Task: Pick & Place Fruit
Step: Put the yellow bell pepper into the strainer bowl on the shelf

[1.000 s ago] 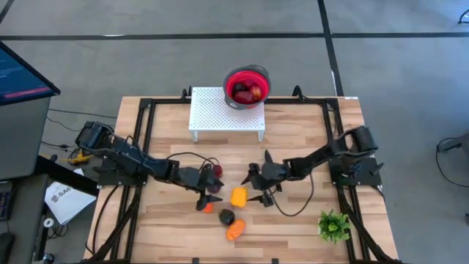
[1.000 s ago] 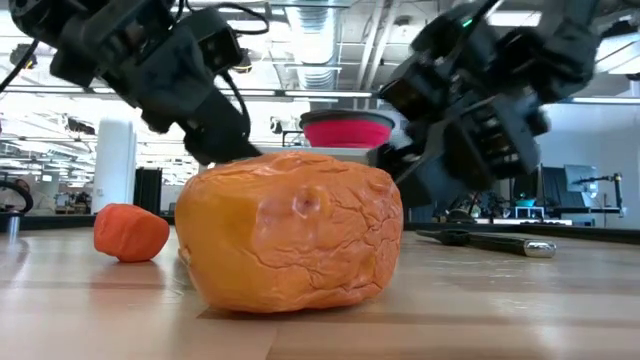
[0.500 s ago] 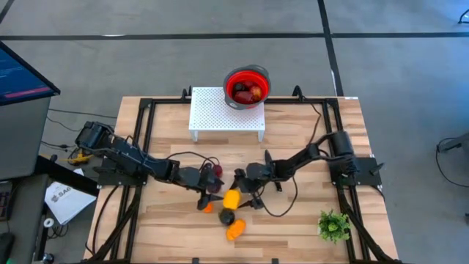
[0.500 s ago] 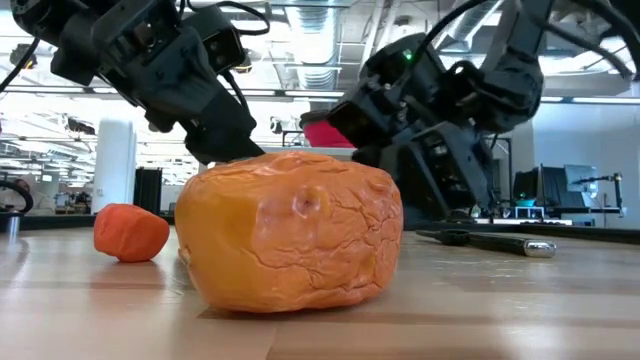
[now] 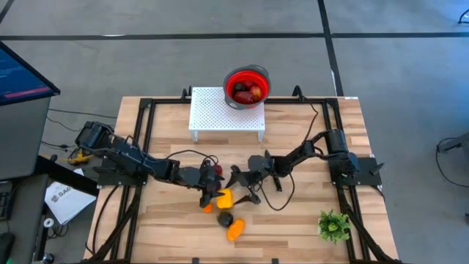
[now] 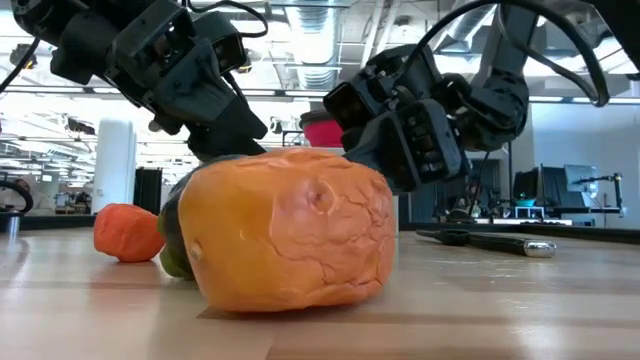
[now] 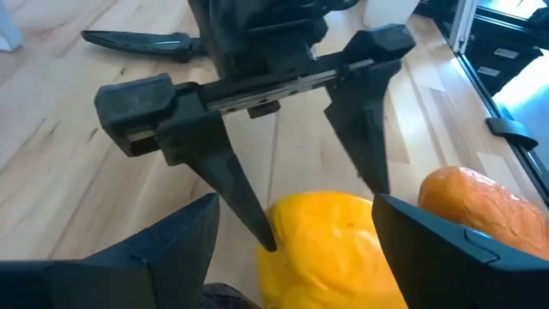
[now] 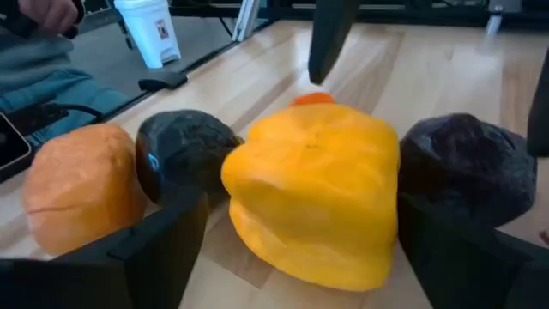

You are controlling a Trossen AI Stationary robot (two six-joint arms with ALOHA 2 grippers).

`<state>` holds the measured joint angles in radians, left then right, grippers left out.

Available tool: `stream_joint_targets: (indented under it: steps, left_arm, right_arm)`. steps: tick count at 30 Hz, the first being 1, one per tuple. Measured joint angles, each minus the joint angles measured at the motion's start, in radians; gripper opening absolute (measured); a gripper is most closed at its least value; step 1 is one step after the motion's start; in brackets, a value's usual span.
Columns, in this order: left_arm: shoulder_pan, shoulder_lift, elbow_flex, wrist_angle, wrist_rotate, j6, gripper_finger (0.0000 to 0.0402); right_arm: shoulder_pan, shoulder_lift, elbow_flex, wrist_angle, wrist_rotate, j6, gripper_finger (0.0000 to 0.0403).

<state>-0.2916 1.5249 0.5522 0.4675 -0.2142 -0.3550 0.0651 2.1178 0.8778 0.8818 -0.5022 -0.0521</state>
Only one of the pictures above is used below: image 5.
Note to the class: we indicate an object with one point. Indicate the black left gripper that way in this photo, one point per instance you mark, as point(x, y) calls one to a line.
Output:
point(206, 177)

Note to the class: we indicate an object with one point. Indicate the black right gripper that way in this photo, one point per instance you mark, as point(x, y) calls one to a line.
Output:
point(256, 181)

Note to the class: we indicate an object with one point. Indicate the yellow bell pepper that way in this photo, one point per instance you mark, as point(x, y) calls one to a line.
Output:
point(226, 199)

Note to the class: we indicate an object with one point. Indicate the dark red bell pepper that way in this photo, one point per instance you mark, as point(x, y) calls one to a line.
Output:
point(243, 97)

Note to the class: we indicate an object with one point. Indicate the red apple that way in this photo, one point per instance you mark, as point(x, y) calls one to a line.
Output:
point(256, 92)

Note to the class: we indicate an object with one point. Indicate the red collapsible bowl grey rim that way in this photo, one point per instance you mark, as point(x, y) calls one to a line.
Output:
point(234, 75)

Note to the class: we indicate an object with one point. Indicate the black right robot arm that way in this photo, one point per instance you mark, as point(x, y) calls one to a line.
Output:
point(304, 152)

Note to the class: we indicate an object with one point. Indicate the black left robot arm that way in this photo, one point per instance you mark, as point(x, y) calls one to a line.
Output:
point(128, 154)

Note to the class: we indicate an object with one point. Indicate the small orange fruit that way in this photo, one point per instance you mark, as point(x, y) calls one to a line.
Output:
point(208, 209)

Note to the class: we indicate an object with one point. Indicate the black avocado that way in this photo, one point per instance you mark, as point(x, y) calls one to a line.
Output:
point(225, 219)

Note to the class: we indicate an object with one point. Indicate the orange bell pepper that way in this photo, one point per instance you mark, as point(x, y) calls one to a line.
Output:
point(235, 230)

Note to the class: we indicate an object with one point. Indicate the white perforated riser shelf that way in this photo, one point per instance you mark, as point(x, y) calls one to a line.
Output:
point(209, 117)

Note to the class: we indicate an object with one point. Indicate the small green potted plant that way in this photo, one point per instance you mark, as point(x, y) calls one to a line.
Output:
point(333, 226)

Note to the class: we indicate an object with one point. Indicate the white paper booklet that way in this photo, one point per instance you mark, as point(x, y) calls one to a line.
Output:
point(67, 205)

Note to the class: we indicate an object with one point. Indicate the white tape roll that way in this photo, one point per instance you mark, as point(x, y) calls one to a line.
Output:
point(45, 223)

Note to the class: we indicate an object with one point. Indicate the dark desk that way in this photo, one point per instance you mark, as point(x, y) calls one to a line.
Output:
point(27, 220)

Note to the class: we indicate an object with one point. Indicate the black keyboard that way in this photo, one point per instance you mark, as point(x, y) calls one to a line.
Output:
point(4, 201)

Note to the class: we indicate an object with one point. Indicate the grey stand foot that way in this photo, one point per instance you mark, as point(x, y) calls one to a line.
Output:
point(454, 143)

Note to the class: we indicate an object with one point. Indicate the black computer mouse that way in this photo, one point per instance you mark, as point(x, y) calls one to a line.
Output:
point(5, 247)

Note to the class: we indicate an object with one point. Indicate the computer monitor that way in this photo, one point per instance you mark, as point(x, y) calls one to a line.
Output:
point(18, 77)

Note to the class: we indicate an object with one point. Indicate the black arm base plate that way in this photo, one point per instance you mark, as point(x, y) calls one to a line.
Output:
point(368, 177)
point(121, 179)

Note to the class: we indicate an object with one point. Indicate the black aluminium table frame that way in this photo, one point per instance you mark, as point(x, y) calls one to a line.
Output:
point(168, 100)

